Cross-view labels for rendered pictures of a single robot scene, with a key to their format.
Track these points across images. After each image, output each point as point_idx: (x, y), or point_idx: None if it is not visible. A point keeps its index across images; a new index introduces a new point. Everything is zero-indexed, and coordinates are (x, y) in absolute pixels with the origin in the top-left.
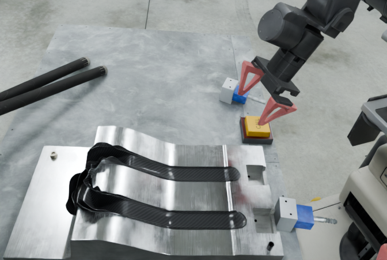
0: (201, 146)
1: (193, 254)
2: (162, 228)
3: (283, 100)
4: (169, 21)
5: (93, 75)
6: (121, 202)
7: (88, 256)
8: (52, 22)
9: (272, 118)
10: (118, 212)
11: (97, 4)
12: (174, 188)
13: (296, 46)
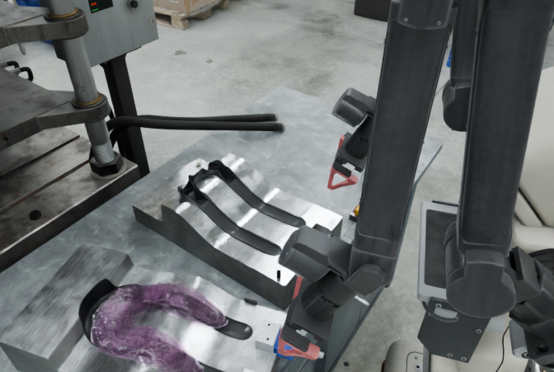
0: (295, 197)
1: (227, 253)
2: (221, 229)
3: (340, 169)
4: (443, 122)
5: (269, 127)
6: (205, 200)
7: (171, 224)
8: (322, 93)
9: (338, 186)
10: (199, 205)
11: (376, 87)
12: (251, 213)
13: (363, 128)
